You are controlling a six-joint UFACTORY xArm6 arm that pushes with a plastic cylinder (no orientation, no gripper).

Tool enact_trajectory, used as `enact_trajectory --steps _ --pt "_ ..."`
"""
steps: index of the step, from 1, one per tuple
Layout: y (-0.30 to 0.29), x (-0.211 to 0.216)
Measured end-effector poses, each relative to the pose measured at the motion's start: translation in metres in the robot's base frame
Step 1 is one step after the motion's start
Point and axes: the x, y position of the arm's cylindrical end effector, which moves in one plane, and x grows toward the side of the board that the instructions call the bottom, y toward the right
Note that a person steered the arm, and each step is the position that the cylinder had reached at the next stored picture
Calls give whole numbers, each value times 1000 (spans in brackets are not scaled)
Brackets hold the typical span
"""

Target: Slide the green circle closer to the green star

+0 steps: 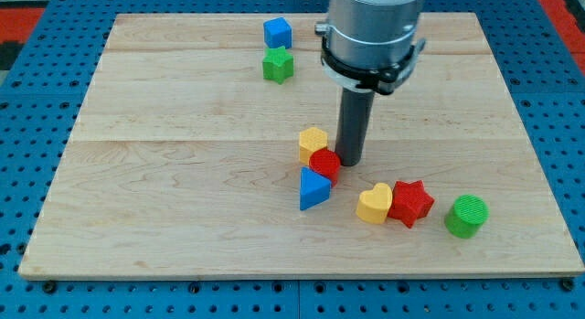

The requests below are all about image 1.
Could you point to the red cylinder block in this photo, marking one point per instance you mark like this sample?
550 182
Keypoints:
326 163

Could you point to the wooden board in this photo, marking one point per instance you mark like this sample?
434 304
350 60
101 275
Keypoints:
183 165

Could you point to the blue cube block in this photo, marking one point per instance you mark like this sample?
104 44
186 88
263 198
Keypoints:
278 33

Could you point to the green star block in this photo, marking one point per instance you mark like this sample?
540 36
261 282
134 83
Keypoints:
277 65

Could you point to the yellow heart block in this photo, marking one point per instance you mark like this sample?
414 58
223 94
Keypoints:
373 205

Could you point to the blue triangle block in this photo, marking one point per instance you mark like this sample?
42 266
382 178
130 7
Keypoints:
314 188

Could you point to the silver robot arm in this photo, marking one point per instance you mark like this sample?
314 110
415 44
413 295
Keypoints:
367 45

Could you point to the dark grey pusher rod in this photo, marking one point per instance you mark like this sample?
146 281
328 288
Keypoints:
353 118

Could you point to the red star block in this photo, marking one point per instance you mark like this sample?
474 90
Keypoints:
410 202

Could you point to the green cylinder block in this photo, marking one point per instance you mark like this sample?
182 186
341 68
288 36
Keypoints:
466 216

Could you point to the yellow hexagon block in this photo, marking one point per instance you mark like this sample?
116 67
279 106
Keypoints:
310 141

